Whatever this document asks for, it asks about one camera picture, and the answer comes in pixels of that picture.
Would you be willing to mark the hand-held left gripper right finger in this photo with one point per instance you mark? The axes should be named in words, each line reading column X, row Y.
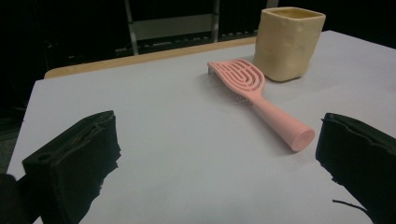
column 361, row 155

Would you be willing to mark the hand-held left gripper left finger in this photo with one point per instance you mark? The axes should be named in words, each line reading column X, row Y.
column 71, row 161

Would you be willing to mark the pink hairbrush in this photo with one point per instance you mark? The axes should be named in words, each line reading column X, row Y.
column 277, row 118

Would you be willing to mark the beige square container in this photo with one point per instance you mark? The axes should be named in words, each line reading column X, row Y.
column 286, row 46

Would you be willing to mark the grey metal stand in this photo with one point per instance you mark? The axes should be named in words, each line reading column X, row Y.
column 171, row 26

